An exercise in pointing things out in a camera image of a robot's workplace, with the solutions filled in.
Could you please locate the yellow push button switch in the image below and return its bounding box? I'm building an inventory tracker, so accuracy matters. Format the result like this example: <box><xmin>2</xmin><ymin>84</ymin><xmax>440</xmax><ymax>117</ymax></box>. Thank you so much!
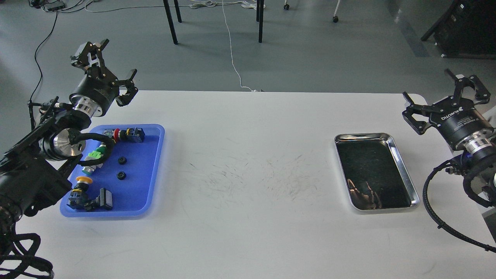
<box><xmin>67</xmin><ymin>176</ymin><xmax>93</xmax><ymax>210</ymax></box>

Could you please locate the green push button switch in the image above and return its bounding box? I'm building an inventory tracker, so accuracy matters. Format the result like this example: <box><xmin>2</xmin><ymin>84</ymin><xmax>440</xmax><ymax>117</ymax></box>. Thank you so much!
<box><xmin>81</xmin><ymin>143</ymin><xmax>107</xmax><ymax>176</ymax></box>

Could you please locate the blue plastic tray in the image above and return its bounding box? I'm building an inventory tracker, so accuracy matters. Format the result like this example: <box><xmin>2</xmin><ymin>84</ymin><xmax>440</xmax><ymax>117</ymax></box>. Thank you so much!
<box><xmin>60</xmin><ymin>124</ymin><xmax>166</xmax><ymax>217</ymax></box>

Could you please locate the black cable on floor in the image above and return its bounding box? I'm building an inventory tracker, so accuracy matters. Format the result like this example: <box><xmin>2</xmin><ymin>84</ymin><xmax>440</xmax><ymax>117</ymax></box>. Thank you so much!
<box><xmin>29</xmin><ymin>0</ymin><xmax>93</xmax><ymax>102</ymax></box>

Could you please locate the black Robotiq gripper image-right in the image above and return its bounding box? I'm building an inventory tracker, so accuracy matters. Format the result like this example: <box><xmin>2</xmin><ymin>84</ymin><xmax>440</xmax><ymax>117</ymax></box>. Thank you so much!
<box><xmin>402</xmin><ymin>69</ymin><xmax>494</xmax><ymax>152</ymax></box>

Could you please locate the white cable on floor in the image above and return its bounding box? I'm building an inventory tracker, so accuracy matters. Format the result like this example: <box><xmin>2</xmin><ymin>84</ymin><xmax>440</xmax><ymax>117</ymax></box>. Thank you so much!
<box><xmin>189</xmin><ymin>0</ymin><xmax>266</xmax><ymax>93</ymax></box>

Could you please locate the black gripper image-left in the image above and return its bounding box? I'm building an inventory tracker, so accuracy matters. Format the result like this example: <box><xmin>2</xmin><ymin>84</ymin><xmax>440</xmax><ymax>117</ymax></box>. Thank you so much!
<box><xmin>69</xmin><ymin>39</ymin><xmax>138</xmax><ymax>118</ymax></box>

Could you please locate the black square push button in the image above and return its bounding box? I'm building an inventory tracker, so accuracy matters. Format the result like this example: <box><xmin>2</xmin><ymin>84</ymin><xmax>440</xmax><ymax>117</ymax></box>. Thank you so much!
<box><xmin>84</xmin><ymin>188</ymin><xmax>113</xmax><ymax>212</ymax></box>

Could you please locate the red emergency push button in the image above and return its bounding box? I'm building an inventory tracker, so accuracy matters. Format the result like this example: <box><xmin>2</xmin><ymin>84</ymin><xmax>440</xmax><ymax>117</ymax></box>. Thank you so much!
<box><xmin>103</xmin><ymin>127</ymin><xmax>146</xmax><ymax>143</ymax></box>

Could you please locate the small black gear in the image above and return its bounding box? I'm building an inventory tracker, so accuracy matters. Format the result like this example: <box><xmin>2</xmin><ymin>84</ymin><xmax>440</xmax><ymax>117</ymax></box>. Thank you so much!
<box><xmin>116</xmin><ymin>171</ymin><xmax>126</xmax><ymax>180</ymax></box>
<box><xmin>117</xmin><ymin>157</ymin><xmax>127</xmax><ymax>165</ymax></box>

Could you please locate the black equipment case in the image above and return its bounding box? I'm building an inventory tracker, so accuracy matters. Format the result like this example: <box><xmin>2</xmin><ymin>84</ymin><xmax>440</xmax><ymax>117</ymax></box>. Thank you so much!
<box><xmin>420</xmin><ymin>0</ymin><xmax>496</xmax><ymax>59</ymax></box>

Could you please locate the black table leg right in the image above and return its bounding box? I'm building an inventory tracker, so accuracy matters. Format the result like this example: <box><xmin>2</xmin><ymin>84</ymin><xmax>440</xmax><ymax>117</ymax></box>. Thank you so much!
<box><xmin>256</xmin><ymin>0</ymin><xmax>265</xmax><ymax>43</ymax></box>

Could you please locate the silver metal tray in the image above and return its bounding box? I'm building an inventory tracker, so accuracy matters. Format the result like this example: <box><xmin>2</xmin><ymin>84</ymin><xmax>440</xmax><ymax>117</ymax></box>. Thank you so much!
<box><xmin>334</xmin><ymin>133</ymin><xmax>420</xmax><ymax>214</ymax></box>

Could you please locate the black table leg left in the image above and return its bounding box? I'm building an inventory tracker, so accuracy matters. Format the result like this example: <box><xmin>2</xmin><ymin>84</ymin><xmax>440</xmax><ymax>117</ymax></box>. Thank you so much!
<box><xmin>163</xmin><ymin>0</ymin><xmax>182</xmax><ymax>45</ymax></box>

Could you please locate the black table leg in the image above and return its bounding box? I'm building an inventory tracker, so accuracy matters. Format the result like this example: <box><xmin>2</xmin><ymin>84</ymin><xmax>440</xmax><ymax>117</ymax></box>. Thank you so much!
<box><xmin>163</xmin><ymin>0</ymin><xmax>182</xmax><ymax>45</ymax></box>
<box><xmin>256</xmin><ymin>0</ymin><xmax>265</xmax><ymax>43</ymax></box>

